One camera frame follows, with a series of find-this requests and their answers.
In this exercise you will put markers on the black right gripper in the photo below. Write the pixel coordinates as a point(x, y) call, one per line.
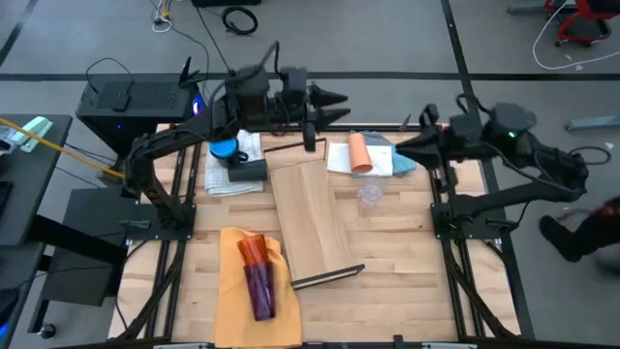
point(460, 136)

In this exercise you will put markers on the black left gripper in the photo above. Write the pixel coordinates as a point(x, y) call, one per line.
point(293, 109)

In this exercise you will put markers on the peach plastic cup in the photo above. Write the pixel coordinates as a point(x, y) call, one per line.
point(359, 152)

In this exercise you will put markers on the clear plastic footed mug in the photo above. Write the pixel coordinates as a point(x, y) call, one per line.
point(364, 202)
point(375, 186)

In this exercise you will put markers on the light blue plastic mug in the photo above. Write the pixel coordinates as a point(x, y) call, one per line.
point(223, 148)

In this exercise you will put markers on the orange translucent faceted tumbler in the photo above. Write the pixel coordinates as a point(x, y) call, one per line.
point(254, 249)

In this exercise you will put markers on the purple translucent faceted tumbler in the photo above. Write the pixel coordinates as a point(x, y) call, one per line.
point(261, 291)

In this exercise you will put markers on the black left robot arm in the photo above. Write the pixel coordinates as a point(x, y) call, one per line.
point(169, 136)

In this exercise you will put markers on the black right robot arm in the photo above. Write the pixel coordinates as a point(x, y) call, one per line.
point(552, 157)

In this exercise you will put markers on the light blue cloth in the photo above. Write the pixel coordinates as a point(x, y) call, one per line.
point(402, 165)

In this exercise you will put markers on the grey cloth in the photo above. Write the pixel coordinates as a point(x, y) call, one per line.
point(380, 139)

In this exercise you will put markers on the white folded cloth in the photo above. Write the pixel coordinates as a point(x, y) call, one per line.
point(339, 162)

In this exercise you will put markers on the white checked dish towel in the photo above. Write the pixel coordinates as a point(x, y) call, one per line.
point(218, 181)

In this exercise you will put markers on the black floor box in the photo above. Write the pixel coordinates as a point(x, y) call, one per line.
point(225, 2)

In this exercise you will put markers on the person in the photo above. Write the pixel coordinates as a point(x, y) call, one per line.
point(562, 237)

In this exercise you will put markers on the grey floor bar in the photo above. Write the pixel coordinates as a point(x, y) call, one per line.
point(593, 122)

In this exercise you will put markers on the grey metal foot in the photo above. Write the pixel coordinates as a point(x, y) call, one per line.
point(525, 8)

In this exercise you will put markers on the black computer tower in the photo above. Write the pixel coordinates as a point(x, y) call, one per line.
point(145, 99)

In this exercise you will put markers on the small black hub box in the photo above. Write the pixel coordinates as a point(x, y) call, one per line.
point(121, 102)

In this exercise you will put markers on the yellow waffle cloth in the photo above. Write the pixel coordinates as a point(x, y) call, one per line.
point(232, 300)

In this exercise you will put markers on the red chair base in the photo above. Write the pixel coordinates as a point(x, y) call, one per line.
point(588, 6)

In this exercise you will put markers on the mint green stapler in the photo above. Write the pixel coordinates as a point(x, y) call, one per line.
point(36, 130)

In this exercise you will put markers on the black floor panel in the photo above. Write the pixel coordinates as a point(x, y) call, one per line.
point(87, 281)

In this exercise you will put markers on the black desk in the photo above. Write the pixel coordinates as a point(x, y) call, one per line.
point(29, 194)

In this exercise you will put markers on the black caster wheel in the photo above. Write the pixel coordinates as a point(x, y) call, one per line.
point(47, 331)

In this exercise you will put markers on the black aluminium table frame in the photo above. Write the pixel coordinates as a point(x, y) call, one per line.
point(451, 295)

